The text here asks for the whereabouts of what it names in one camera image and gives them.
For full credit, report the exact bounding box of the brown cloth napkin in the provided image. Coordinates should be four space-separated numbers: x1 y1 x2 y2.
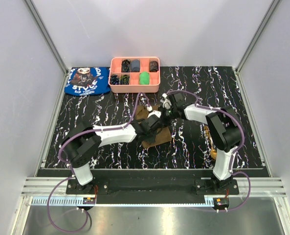
135 105 172 148

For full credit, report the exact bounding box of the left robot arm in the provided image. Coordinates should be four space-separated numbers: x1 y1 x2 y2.
59 115 163 194

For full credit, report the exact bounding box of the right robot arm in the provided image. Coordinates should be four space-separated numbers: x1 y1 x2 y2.
159 90 245 194

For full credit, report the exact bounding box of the green rolled sock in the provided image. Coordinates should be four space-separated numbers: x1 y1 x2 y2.
139 71 150 85

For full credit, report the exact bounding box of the dark patterned rolled sock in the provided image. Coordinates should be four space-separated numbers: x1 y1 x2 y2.
149 61 159 72

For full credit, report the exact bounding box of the pink compartment tray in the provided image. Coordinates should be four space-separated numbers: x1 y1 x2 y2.
108 57 160 93

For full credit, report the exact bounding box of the black marble pattern mat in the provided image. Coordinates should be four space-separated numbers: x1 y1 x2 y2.
43 66 268 177

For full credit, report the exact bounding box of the gold spoon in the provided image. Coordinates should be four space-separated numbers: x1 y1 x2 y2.
210 148 217 160

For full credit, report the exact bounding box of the grey rolled sock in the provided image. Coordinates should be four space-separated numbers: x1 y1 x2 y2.
131 59 140 72

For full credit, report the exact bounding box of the black blue rolled sock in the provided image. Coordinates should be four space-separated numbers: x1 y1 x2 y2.
110 74 120 85

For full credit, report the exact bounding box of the black yellow rolled sock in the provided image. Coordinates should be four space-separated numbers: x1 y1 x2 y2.
121 59 131 72

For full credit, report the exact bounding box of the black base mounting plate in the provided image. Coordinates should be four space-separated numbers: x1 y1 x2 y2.
66 169 239 205

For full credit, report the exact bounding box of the blue printed t-shirt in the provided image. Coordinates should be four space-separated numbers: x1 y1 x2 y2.
64 67 111 96

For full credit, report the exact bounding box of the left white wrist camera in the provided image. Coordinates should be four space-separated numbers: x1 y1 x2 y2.
147 106 161 118

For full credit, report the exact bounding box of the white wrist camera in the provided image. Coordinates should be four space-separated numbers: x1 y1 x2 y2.
147 106 161 118
160 93 172 110

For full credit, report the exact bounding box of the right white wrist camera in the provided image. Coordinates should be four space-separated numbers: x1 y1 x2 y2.
160 93 172 110

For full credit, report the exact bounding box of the left aluminium frame post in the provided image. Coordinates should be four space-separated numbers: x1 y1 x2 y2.
22 0 68 73

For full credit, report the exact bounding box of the aluminium frame post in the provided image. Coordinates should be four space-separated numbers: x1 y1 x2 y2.
235 0 282 73
22 0 68 73

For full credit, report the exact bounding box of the right aluminium frame post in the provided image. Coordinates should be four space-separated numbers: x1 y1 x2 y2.
235 0 282 73

